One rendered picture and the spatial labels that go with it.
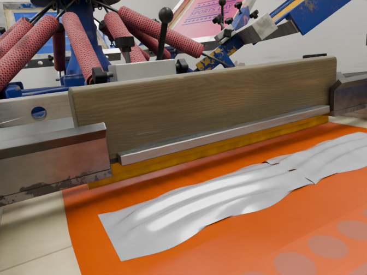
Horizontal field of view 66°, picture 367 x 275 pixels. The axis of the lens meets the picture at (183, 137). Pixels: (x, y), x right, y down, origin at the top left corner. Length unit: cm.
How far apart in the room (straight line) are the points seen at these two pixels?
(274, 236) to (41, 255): 16
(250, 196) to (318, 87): 24
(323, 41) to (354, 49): 28
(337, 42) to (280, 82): 230
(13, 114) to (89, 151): 24
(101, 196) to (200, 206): 10
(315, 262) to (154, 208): 12
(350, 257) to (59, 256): 18
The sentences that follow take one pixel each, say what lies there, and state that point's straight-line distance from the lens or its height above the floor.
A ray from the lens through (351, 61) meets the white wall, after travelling 261.
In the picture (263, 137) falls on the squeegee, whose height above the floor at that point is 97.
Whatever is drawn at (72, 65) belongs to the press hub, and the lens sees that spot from 108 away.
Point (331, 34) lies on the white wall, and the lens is 271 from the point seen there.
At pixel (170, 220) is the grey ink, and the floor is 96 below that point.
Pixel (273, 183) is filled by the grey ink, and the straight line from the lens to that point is 27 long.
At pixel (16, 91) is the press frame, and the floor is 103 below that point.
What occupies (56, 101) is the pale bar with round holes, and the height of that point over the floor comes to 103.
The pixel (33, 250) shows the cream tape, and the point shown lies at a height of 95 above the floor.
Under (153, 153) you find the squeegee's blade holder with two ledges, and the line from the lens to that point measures 28.
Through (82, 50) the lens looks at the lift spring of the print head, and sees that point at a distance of 80.
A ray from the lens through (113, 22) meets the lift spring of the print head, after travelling 94.
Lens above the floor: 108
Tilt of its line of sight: 15 degrees down
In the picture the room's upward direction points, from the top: 6 degrees counter-clockwise
